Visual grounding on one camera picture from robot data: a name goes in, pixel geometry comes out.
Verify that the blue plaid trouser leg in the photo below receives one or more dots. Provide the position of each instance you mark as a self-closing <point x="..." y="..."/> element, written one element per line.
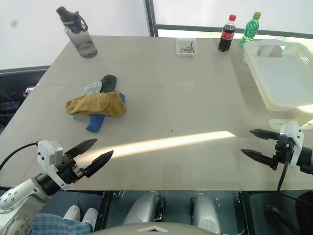
<point x="58" y="226"/>

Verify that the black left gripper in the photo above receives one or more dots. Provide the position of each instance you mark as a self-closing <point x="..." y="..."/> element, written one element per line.
<point x="67" y="171"/>

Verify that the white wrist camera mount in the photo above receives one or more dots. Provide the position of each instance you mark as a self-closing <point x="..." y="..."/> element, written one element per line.
<point x="297" y="139"/>
<point x="45" y="154"/>

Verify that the grey robot torso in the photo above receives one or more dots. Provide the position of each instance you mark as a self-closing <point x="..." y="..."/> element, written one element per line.
<point x="154" y="228"/>

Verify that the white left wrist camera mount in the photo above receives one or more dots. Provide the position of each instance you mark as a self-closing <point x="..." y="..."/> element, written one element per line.
<point x="45" y="154"/>

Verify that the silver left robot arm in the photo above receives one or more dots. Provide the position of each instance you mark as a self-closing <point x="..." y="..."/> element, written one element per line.
<point x="14" y="195"/>

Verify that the blue sock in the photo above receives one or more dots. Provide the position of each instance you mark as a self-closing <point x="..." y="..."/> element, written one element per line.
<point x="95" y="124"/>

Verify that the small clear plastic box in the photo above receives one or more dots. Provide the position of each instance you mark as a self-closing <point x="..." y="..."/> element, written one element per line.
<point x="185" y="47"/>

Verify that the cola bottle red cap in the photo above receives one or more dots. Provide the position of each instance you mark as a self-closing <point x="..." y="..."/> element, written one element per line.
<point x="226" y="36"/>

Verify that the silver left robot leg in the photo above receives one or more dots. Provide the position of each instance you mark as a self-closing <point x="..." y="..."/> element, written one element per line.
<point x="144" y="208"/>

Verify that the silver right robot leg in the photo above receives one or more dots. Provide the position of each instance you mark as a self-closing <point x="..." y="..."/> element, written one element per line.
<point x="205" y="213"/>

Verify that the grey water bottle black lid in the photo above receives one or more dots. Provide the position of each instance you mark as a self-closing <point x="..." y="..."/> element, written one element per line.
<point x="83" y="41"/>

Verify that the small white red device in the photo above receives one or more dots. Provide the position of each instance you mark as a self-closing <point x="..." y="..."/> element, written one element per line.
<point x="29" y="90"/>

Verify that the silver robot leg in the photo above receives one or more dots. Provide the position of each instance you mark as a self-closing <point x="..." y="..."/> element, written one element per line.
<point x="144" y="208"/>
<point x="205" y="213"/>

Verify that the light grey sock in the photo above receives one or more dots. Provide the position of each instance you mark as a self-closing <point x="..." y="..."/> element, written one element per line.
<point x="91" y="88"/>

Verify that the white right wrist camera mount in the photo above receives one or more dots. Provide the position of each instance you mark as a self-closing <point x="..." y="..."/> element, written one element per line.
<point x="297" y="139"/>

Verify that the white plastic basket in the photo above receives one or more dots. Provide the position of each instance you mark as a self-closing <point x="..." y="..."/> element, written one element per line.
<point x="281" y="78"/>

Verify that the dark green sock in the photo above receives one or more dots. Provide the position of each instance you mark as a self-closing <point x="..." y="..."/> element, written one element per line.
<point x="109" y="82"/>

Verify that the black window frame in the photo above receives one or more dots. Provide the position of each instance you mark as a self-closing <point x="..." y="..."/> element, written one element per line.
<point x="151" y="17"/>

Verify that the white shoe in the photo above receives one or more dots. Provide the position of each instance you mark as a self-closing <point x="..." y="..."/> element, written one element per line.
<point x="90" y="216"/>
<point x="73" y="213"/>

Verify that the mustard yellow sock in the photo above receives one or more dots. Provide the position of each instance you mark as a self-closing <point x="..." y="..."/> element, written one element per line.
<point x="97" y="105"/>

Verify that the black table leg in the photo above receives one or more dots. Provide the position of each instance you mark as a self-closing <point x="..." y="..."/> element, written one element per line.
<point x="244" y="213"/>
<point x="105" y="210"/>

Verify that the green soda bottle yellow cap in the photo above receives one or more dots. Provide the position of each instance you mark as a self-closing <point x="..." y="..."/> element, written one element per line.
<point x="250" y="30"/>

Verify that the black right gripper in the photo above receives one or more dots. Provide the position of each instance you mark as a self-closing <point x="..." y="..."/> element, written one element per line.
<point x="283" y="149"/>

